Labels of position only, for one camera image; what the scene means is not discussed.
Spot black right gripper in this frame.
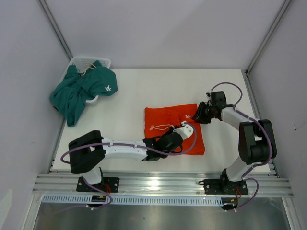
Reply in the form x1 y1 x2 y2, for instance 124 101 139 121
190 101 215 125

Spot orange shorts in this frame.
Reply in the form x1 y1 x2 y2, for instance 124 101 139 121
144 103 205 155

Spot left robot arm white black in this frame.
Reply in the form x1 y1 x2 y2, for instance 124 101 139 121
66 127 187 192

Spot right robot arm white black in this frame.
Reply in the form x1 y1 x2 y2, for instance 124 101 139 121
192 91 277 195

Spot teal green shorts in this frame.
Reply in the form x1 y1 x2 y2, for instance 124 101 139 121
49 60 118 127

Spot white plastic laundry basket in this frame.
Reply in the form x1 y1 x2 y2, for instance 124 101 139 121
68 56 118 106

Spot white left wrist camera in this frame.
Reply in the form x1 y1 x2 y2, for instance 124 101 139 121
173 121 194 140

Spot aluminium mounting rail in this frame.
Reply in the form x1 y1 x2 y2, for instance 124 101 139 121
32 171 294 198

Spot right side table rail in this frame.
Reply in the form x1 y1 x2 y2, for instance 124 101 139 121
239 72 277 176

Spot table rail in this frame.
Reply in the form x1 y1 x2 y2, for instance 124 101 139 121
46 118 66 174
239 72 277 176

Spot slotted grey cable duct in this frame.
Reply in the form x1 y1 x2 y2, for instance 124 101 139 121
42 194 223 207

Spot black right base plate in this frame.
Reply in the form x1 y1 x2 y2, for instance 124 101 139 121
198 179 248 195

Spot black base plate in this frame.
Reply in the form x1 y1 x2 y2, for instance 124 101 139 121
76 177 119 193
198 179 248 195

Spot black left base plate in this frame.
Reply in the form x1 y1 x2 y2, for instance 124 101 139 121
76 177 119 193

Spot left side table rail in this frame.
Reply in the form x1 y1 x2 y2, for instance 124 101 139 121
46 118 66 174

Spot right corner aluminium post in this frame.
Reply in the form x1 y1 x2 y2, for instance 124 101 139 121
245 0 294 77

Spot corner aluminium post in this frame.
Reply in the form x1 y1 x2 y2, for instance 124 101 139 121
245 0 294 77
37 0 73 60

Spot left corner aluminium post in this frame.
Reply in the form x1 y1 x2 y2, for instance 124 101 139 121
37 0 73 60

